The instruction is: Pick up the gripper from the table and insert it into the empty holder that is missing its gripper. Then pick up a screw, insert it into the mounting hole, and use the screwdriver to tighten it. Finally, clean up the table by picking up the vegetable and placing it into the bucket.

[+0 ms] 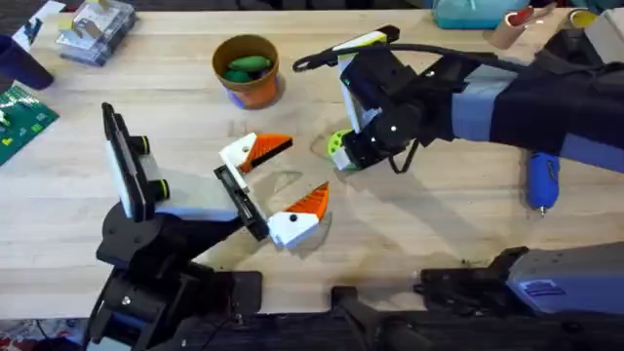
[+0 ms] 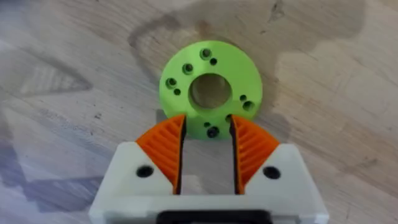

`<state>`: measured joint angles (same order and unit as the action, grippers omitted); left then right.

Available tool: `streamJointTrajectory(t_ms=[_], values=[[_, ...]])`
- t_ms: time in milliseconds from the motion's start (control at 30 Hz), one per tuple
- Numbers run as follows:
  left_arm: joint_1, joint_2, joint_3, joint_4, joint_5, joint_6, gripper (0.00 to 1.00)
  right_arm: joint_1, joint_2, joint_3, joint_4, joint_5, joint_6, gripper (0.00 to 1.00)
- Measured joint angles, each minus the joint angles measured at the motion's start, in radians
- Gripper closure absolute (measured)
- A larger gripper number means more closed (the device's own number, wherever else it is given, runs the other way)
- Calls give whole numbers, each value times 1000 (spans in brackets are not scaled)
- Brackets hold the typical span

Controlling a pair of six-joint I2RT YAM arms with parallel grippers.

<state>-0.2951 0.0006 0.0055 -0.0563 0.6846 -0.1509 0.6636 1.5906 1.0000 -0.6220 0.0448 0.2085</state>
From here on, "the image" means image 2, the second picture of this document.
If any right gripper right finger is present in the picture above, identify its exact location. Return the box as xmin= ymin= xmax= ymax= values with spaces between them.
xmin=229 ymin=114 xmax=318 ymax=197

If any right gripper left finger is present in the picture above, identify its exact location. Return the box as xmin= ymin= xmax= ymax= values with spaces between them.
xmin=98 ymin=114 xmax=187 ymax=197

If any green disc with holes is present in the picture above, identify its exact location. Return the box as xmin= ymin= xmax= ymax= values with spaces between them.
xmin=159 ymin=40 xmax=264 ymax=140

